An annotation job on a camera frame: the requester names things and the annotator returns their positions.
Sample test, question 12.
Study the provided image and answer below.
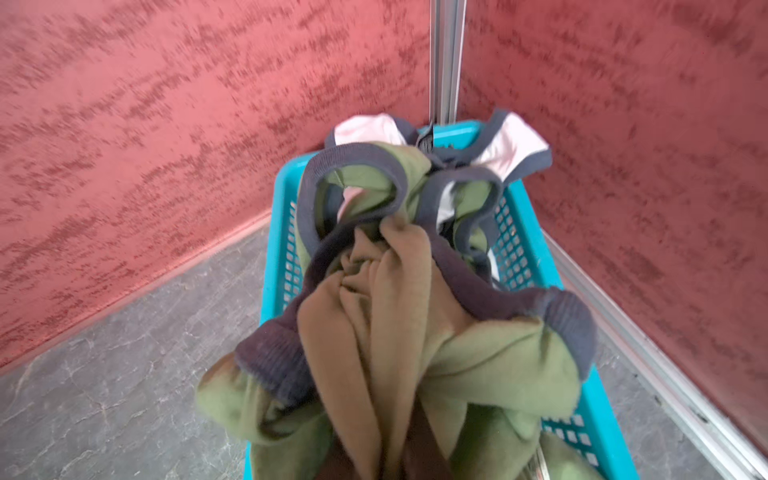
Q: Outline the olive green tank top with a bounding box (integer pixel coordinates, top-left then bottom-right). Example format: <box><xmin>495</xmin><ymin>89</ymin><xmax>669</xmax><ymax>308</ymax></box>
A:
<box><xmin>196</xmin><ymin>142</ymin><xmax>598</xmax><ymax>479</ymax></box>

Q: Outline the white grey-trimmed tank top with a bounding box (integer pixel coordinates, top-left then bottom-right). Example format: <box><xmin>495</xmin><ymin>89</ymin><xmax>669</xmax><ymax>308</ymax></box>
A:
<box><xmin>324</xmin><ymin>108</ymin><xmax>554</xmax><ymax>224</ymax></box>

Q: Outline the right aluminium corner post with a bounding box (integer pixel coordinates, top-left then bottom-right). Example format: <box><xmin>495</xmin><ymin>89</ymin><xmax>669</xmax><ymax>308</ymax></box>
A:
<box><xmin>429</xmin><ymin>0</ymin><xmax>467</xmax><ymax>125</ymax></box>

